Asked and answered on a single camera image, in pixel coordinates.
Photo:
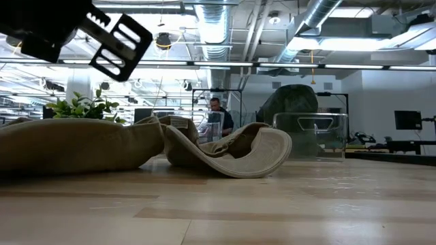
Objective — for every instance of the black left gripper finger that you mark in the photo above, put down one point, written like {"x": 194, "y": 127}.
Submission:
{"x": 98, "y": 30}

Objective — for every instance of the person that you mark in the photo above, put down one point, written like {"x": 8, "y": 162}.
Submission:
{"x": 226, "y": 119}

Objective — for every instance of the black hanging ceiling speaker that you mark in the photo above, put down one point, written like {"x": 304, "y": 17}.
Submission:
{"x": 163, "y": 41}

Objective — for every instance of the long linear ceiling light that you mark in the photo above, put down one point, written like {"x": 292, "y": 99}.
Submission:
{"x": 221, "y": 63}

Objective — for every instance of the black computer monitor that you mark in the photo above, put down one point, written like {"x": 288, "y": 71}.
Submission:
{"x": 143, "y": 115}
{"x": 408, "y": 119}

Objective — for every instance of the tan baseball cap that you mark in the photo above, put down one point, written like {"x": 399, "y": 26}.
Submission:
{"x": 68, "y": 146}
{"x": 259, "y": 156}

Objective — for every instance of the black background robot arm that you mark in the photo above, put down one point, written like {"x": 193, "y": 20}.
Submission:
{"x": 364, "y": 137}

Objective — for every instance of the small green potted plant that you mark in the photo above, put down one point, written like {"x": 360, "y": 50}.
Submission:
{"x": 85, "y": 109}

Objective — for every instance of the faded green baseball cap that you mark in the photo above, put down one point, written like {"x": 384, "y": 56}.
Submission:
{"x": 289, "y": 98}

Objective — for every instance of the black bench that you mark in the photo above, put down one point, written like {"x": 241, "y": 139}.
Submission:
{"x": 408, "y": 146}

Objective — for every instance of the silver round ceiling duct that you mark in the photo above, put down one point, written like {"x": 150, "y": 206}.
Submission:
{"x": 320, "y": 12}
{"x": 213, "y": 27}

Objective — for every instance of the black aluminium table frame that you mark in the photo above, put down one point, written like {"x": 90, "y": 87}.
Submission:
{"x": 391, "y": 159}

